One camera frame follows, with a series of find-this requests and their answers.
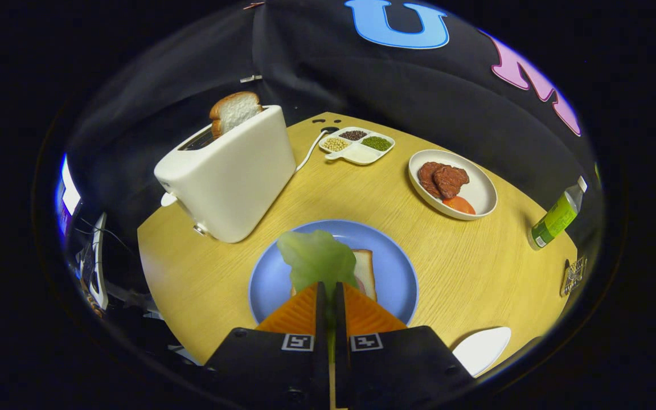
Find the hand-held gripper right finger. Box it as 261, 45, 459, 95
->
335, 281, 477, 410

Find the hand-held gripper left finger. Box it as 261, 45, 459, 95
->
203, 281, 331, 410

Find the green lettuce leaf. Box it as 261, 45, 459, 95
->
277, 229, 358, 365

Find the toasted bread slice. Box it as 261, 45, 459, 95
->
209, 91, 264, 139

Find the bread slice with ham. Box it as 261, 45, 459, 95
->
291, 249, 378, 302

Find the blue plate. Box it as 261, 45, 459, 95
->
248, 219, 420, 326

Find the white rectangular plate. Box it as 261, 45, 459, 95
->
452, 326, 512, 378

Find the red tomato slice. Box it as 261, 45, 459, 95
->
442, 196, 477, 215

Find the brown meat patty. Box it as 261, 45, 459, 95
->
433, 165, 470, 200
417, 162, 448, 199

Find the white toaster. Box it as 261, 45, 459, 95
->
154, 105, 297, 244

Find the white divided dish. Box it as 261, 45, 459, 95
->
318, 126, 396, 166

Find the round white plate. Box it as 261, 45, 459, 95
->
408, 149, 498, 221

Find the white flat device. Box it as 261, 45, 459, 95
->
79, 212, 109, 311

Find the green-label plastic bottle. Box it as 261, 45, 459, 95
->
528, 176, 588, 251

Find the black backdrop cloth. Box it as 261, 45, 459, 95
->
63, 0, 599, 228

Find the computer monitor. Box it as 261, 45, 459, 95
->
55, 154, 82, 237

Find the white toaster cable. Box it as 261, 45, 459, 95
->
295, 130, 330, 173

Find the small wire basket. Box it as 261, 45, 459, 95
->
560, 256, 588, 298

